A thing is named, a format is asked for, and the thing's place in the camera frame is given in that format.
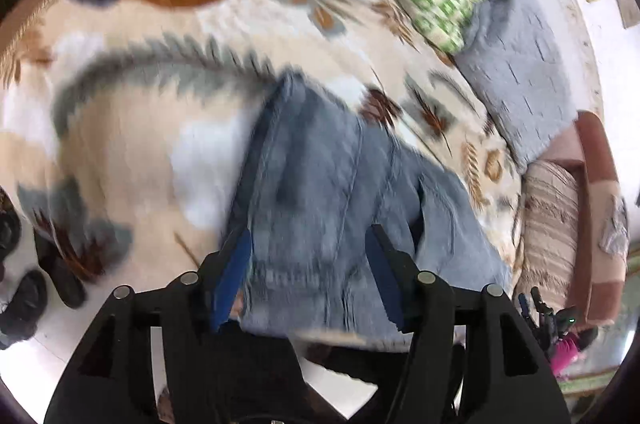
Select grey denim pants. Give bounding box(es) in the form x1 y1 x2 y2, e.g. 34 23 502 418
229 72 511 352

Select black shoes on floor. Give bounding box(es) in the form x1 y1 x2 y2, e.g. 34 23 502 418
1 187 87 349

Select leaf pattern fleece blanket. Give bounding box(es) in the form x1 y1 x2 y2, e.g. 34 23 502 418
1 0 521 288

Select striped floral beige pillow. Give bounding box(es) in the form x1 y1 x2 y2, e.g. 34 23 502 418
515 161 579 310

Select grey cloth on headboard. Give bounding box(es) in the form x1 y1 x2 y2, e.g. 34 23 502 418
599 196 629 258

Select grey quilted pillow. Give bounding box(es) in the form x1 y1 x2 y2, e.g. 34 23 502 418
454 0 577 174

